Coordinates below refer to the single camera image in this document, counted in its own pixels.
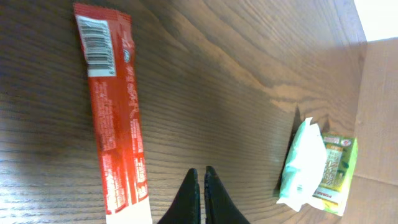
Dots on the light blue snack packet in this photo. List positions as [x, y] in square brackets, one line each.
[304, 166]

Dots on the red snack stick packet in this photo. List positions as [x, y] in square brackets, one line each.
[109, 51]

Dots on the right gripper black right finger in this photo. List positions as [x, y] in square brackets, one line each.
[219, 206]

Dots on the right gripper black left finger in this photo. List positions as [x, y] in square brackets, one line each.
[185, 208]

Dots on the brown cardboard box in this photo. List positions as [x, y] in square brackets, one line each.
[373, 193]

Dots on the green yellow juice carton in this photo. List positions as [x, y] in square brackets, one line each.
[332, 193]

